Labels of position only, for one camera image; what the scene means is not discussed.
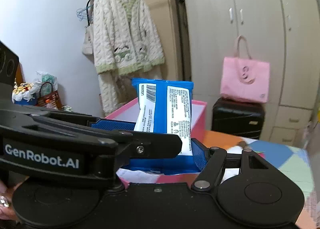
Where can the white crumpled plastic bag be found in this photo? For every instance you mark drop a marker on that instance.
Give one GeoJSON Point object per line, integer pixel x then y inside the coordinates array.
{"type": "Point", "coordinates": [48, 79]}

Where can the pink cardboard box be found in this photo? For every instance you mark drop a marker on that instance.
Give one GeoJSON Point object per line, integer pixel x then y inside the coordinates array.
{"type": "Point", "coordinates": [200, 124]}

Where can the brown woven basket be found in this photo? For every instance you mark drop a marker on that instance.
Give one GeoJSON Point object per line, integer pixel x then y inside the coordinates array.
{"type": "Point", "coordinates": [51, 99]}

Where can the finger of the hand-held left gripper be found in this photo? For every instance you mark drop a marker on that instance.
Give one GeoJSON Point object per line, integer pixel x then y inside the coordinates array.
{"type": "Point", "coordinates": [112, 125]}
{"type": "Point", "coordinates": [155, 146]}

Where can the beige hanging tote bag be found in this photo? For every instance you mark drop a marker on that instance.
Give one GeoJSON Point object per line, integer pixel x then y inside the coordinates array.
{"type": "Point", "coordinates": [88, 44]}

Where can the blue labelled packet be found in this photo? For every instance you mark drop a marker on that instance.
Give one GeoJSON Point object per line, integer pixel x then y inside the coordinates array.
{"type": "Point", "coordinates": [172, 104]}

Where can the patchwork knitted blanket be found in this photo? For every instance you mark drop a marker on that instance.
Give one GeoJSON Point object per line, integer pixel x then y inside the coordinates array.
{"type": "Point", "coordinates": [295, 164]}

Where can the cream fluffy cardigan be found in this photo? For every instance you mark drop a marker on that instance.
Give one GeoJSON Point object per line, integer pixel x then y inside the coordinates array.
{"type": "Point", "coordinates": [120, 44]}

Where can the grey three-door wardrobe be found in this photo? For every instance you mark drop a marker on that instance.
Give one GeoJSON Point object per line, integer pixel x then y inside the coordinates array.
{"type": "Point", "coordinates": [212, 31]}

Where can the person's left hand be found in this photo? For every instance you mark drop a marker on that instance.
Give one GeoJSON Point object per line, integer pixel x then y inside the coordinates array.
{"type": "Point", "coordinates": [5, 206]}

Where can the pink tote bag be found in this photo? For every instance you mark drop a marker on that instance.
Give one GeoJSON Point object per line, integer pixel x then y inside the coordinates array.
{"type": "Point", "coordinates": [245, 86]}

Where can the black suitcase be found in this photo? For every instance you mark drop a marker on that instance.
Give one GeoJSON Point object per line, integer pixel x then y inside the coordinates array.
{"type": "Point", "coordinates": [235, 119]}

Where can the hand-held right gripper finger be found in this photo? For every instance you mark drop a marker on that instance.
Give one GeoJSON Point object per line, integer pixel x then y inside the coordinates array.
{"type": "Point", "coordinates": [198, 155]}

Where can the brown wooden furniture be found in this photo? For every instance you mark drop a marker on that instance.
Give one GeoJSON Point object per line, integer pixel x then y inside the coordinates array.
{"type": "Point", "coordinates": [19, 74]}

